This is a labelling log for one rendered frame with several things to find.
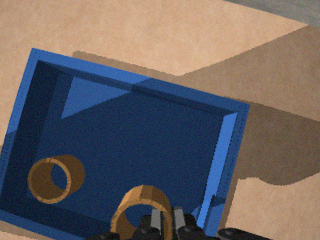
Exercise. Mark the bronze bushing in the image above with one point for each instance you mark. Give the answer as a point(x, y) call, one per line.
point(143, 194)
point(40, 182)

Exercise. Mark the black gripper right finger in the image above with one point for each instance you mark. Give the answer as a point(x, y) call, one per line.
point(184, 226)

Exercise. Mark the blue crate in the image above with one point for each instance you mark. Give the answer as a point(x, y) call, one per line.
point(127, 130)

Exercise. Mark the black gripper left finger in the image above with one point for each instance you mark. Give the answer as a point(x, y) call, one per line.
point(144, 232)

